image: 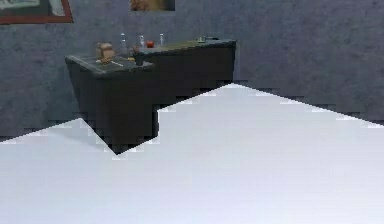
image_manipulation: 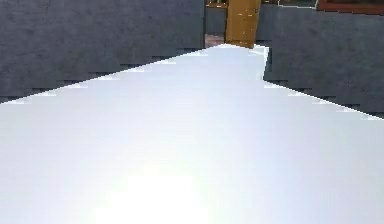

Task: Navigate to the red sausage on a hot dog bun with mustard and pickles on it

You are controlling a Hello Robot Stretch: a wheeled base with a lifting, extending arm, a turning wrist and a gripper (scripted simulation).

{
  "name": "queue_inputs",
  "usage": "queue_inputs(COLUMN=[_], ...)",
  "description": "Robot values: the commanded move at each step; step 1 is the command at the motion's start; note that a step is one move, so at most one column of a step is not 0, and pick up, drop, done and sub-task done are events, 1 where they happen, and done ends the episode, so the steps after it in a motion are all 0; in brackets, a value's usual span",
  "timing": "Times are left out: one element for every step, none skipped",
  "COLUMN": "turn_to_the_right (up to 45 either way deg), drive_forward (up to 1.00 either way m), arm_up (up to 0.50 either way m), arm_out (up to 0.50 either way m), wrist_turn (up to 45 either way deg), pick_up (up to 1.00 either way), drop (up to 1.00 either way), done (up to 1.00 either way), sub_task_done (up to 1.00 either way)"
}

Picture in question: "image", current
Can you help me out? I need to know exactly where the black kitchen counter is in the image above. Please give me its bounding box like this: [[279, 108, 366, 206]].
[[64, 38, 238, 155]]

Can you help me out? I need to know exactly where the grey sink faucet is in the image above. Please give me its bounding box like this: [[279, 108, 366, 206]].
[[197, 35, 220, 44]]

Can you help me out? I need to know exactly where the brown wall picture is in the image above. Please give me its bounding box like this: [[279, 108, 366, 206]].
[[129, 0, 176, 12]]

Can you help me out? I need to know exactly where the red framed wall picture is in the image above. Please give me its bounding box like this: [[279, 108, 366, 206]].
[[0, 0, 74, 26]]

